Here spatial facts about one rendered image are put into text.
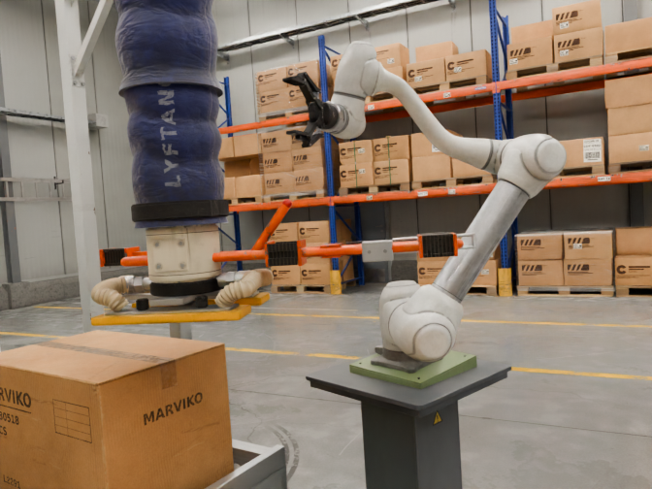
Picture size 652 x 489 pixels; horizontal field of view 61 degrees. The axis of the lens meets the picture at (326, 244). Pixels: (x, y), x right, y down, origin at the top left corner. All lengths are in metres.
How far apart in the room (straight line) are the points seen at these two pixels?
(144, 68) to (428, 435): 1.35
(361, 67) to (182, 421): 1.11
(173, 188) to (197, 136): 0.13
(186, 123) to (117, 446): 0.75
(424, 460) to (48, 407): 1.10
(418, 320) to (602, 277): 6.66
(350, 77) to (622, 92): 6.73
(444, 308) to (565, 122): 8.06
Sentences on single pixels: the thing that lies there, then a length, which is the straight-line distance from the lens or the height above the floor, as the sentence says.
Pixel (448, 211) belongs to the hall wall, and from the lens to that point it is 9.80.
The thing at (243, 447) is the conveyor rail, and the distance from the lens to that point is 1.83.
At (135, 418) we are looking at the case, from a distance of 1.44.
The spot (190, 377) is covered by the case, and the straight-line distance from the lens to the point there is 1.53.
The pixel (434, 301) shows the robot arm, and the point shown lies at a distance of 1.62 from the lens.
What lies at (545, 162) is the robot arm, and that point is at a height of 1.40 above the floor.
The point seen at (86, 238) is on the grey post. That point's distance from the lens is 4.60.
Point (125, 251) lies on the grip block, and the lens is 1.69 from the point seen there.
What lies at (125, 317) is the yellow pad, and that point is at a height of 1.09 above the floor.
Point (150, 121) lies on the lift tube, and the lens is 1.31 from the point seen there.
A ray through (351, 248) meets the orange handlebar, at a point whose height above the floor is 1.21.
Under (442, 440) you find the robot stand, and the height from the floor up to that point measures 0.53.
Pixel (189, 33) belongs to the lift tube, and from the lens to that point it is 1.34.
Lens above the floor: 1.29
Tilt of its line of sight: 3 degrees down
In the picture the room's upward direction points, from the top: 4 degrees counter-clockwise
